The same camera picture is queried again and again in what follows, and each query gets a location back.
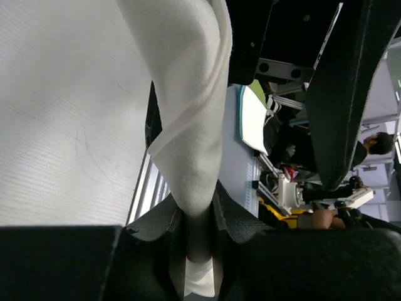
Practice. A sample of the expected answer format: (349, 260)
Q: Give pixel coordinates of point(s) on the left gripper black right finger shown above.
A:
(255, 262)

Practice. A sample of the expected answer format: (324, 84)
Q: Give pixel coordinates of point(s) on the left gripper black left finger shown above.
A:
(141, 261)

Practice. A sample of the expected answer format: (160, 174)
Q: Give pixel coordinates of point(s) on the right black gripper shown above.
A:
(335, 45)

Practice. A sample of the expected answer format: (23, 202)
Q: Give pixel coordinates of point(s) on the white paper napkin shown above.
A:
(186, 47)

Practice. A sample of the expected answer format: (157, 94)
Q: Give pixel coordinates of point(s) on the person in black shirt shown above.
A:
(298, 149)

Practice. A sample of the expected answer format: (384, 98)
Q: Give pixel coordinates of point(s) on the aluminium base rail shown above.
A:
(150, 190)

